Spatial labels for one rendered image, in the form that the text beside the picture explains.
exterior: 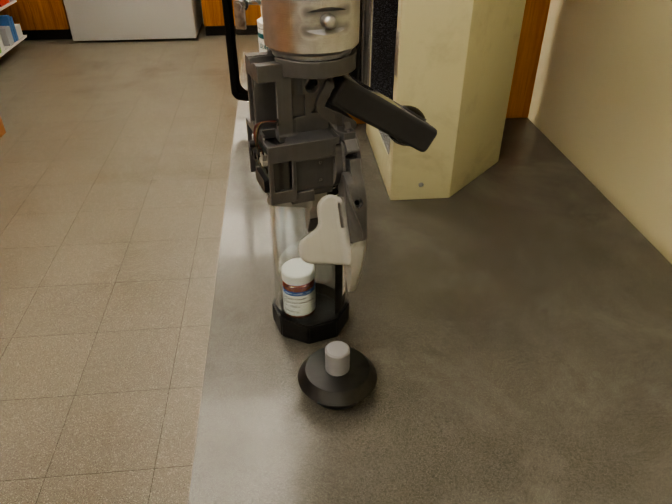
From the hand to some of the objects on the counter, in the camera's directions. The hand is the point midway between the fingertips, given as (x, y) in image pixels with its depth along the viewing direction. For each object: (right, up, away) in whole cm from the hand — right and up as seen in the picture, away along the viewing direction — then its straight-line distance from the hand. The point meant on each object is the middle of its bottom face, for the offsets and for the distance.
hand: (336, 252), depth 58 cm
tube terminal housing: (+21, +19, +62) cm, 68 cm away
